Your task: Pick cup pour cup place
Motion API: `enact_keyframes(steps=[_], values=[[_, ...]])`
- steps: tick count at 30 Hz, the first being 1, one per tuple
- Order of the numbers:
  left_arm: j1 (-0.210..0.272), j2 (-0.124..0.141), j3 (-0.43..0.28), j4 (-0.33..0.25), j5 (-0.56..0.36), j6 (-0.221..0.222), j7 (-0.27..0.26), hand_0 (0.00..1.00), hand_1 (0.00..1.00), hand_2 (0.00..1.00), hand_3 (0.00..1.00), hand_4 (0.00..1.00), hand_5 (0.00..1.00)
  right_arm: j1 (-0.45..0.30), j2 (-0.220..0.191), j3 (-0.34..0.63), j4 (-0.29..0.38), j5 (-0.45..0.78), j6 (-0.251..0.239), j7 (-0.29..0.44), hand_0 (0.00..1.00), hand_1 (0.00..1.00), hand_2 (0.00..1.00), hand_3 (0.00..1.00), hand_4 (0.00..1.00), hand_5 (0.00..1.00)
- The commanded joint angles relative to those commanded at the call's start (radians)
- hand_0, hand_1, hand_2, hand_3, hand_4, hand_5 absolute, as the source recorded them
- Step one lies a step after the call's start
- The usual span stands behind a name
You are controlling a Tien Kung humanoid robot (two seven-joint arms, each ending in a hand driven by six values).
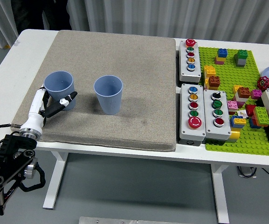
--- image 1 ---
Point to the large green toy block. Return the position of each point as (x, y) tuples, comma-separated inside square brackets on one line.
[(262, 116)]

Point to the white table leg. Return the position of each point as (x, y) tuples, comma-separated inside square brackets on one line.
[(220, 193), (55, 179)]

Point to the blue ribbed plastic cup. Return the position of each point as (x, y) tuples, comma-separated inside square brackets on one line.
[(59, 84), (109, 100)]

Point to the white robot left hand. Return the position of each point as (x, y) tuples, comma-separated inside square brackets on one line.
[(35, 109)]

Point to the control box with selector switch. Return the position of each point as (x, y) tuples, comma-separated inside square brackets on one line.
[(218, 130)]

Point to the white pink block stack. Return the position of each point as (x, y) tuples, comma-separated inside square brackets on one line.
[(240, 102)]

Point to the red toy block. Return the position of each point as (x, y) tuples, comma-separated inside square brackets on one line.
[(250, 109)]

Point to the brown toy block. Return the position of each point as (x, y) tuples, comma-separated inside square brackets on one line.
[(244, 92), (214, 82)]

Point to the person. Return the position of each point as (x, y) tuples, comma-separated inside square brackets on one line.
[(41, 14)]

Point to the green studded baseplate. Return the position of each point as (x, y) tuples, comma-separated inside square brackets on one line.
[(241, 147)]

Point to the red valve handwheel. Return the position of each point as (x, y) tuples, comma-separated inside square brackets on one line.
[(263, 83)]

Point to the yellow cylinder toy block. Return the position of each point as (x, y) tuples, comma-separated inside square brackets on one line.
[(234, 135)]

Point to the blue block with yellow top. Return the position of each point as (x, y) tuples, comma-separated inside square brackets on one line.
[(238, 121)]

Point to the control box large stop button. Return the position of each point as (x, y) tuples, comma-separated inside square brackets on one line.
[(185, 130)]

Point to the grey green toy block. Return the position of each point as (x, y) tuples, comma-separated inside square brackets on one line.
[(239, 61)]

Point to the white power strip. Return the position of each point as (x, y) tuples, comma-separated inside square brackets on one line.
[(247, 172)]

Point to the white pleated curtain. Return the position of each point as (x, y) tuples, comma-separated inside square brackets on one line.
[(171, 14)]

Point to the magenta toy block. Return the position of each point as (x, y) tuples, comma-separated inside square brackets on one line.
[(256, 94)]

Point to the grey-brown fabric mat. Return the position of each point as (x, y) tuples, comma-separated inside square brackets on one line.
[(143, 98)]

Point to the bright green toy block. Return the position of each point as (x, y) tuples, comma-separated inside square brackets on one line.
[(243, 54)]

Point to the control box small stop button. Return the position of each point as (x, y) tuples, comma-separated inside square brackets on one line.
[(190, 70)]

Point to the blue toy block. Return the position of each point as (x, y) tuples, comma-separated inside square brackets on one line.
[(222, 52)]

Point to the pink toy block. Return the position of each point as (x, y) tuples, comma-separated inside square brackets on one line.
[(232, 105)]

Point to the small table label sticker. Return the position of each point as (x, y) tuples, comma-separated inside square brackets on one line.
[(17, 42)]

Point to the yellow pink block stack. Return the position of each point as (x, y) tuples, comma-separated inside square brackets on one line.
[(219, 60)]

